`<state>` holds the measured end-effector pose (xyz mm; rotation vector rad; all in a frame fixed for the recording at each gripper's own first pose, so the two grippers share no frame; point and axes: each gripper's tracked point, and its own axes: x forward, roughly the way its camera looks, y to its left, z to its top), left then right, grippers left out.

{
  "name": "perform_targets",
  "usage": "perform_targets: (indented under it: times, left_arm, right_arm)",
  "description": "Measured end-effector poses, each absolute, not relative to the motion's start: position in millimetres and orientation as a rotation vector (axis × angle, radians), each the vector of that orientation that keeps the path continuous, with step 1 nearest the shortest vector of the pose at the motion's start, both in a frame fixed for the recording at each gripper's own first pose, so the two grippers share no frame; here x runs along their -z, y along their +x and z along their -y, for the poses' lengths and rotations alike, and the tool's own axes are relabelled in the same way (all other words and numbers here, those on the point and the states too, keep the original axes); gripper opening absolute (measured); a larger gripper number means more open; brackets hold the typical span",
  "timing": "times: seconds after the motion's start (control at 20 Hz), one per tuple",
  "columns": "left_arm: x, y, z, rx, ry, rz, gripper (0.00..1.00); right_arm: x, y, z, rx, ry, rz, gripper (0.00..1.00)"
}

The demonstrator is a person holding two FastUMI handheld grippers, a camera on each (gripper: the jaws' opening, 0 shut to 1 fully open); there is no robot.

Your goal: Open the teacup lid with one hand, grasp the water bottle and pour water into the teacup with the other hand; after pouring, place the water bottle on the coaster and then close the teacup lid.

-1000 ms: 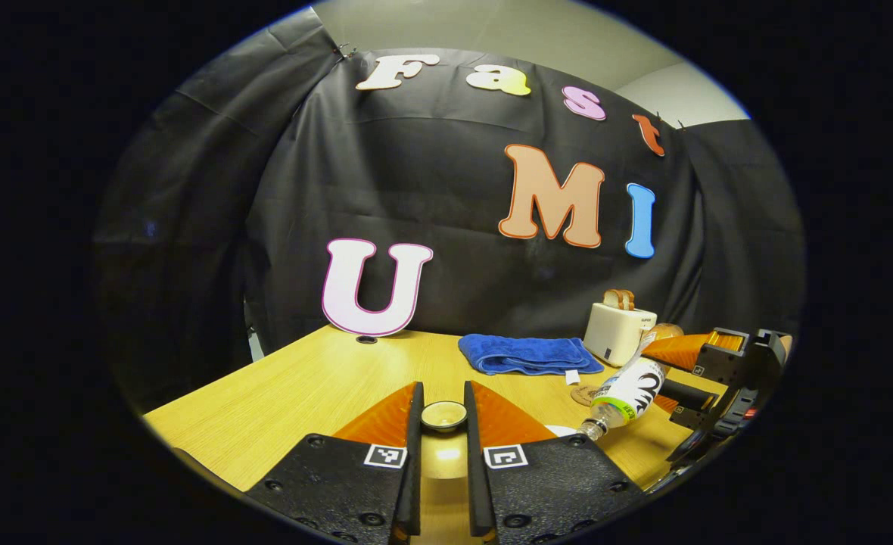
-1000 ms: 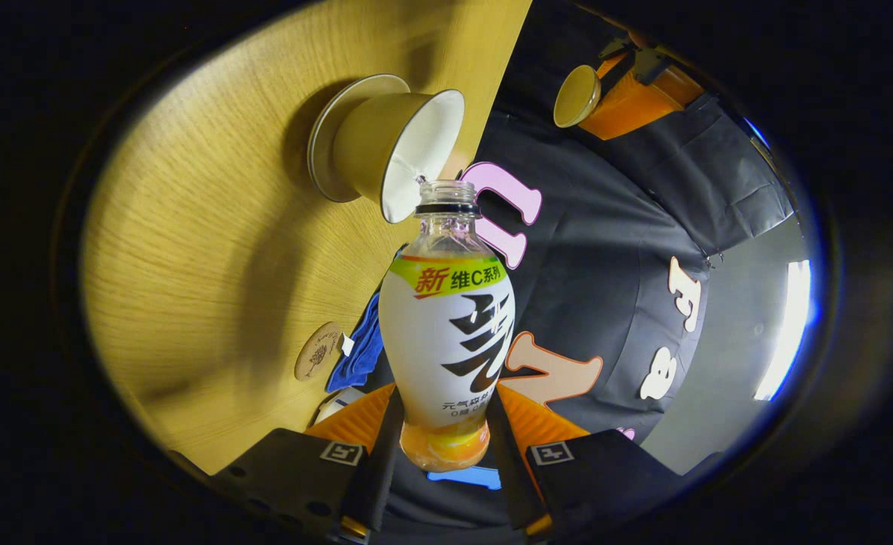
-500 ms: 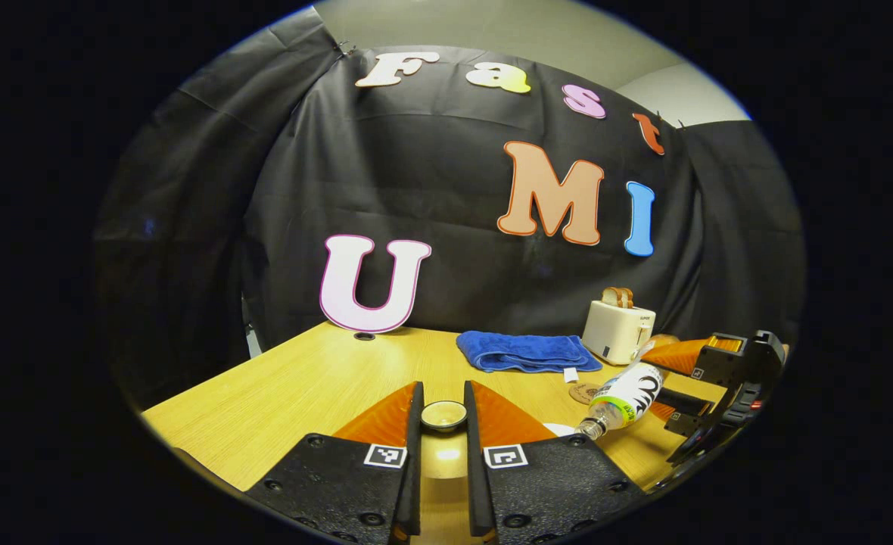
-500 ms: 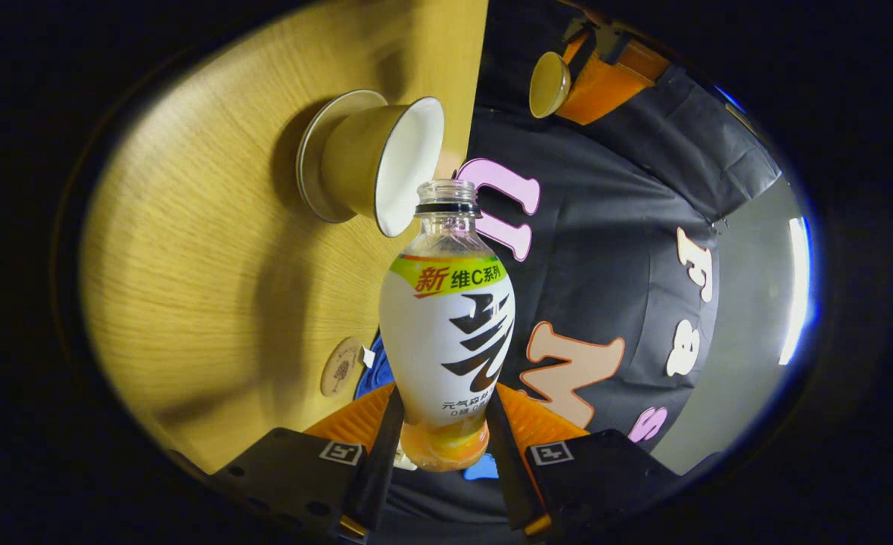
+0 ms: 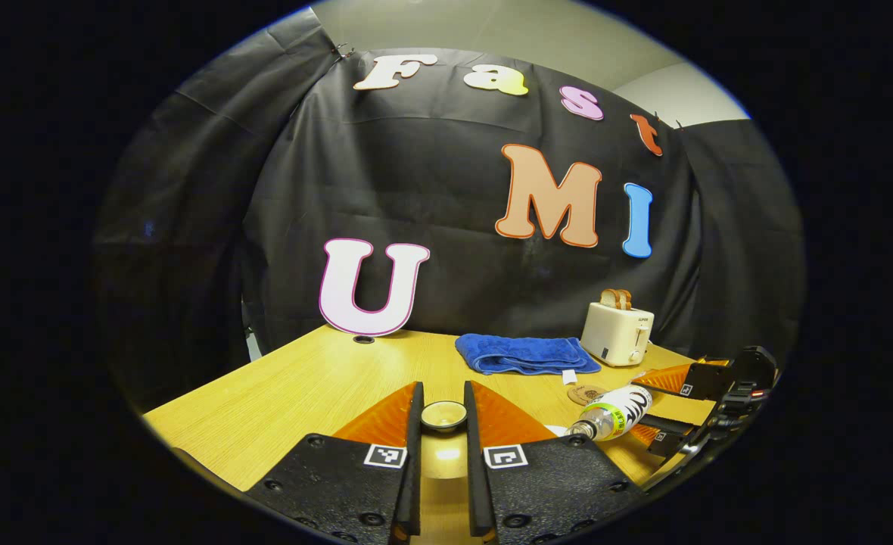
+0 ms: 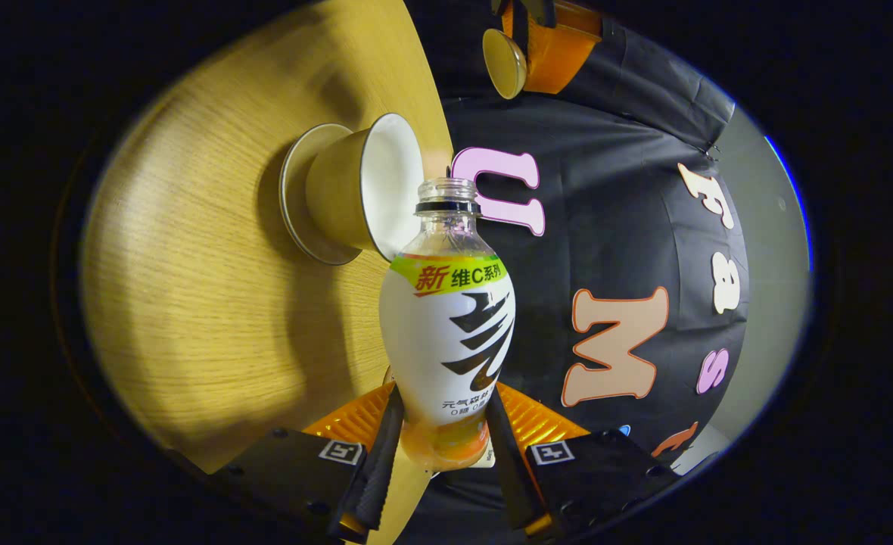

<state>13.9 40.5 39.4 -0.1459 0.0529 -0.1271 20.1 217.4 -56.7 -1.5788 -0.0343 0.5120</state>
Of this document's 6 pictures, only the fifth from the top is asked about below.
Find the blue folded towel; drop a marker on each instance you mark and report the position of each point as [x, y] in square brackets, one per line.
[522, 353]

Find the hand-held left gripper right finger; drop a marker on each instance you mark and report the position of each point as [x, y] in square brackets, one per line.
[477, 469]

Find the toast bread slice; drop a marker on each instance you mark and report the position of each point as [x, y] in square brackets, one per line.
[609, 300]
[626, 298]

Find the orange and white water bottle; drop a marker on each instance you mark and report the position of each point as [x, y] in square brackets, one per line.
[617, 412]

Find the black backdrop cloth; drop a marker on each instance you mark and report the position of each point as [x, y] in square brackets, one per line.
[416, 212]

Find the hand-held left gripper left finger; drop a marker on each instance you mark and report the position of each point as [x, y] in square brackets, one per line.
[412, 469]

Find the round cork coaster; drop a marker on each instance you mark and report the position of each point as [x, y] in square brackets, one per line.
[584, 395]

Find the white toaster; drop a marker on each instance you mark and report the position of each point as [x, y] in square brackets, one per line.
[617, 337]

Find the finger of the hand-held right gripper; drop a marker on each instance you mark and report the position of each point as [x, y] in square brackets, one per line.
[677, 433]
[700, 382]

